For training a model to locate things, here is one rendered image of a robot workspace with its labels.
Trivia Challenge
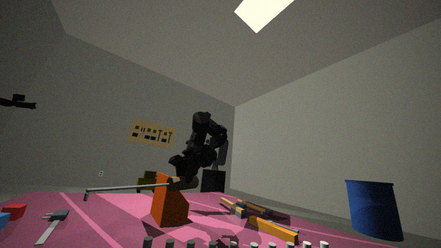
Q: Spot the blue block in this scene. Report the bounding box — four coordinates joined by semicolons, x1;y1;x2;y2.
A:
0;212;11;229
235;202;247;211

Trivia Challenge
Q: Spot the orange rectangular bar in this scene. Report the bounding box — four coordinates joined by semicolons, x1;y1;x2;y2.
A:
249;216;298;245

